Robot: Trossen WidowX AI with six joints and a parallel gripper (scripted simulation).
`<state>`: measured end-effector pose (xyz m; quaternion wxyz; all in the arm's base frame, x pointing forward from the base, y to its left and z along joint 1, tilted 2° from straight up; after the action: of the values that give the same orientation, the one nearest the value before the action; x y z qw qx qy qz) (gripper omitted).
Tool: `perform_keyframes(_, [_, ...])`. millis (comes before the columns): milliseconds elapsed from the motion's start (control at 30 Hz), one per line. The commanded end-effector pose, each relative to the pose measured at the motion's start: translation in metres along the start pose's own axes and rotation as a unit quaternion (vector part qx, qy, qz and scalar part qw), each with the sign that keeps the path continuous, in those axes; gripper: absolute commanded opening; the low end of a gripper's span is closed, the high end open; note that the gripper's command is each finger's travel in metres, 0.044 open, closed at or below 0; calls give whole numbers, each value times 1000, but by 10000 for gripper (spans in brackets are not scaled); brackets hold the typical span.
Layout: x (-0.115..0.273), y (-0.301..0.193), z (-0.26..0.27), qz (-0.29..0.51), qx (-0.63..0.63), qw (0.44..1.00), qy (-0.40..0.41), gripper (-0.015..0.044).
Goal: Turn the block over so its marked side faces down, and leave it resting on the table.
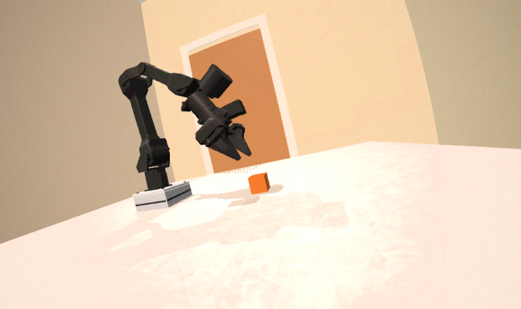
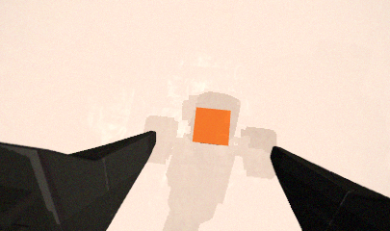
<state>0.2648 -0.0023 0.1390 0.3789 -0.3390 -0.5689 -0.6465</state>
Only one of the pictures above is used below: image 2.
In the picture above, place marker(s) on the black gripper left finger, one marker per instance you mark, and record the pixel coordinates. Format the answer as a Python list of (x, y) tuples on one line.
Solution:
[(81, 191)]

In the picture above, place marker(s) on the orange block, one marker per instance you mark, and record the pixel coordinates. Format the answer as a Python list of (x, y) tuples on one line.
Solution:
[(211, 126)]

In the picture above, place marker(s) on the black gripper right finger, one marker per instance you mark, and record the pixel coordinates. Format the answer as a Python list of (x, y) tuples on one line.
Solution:
[(323, 200)]

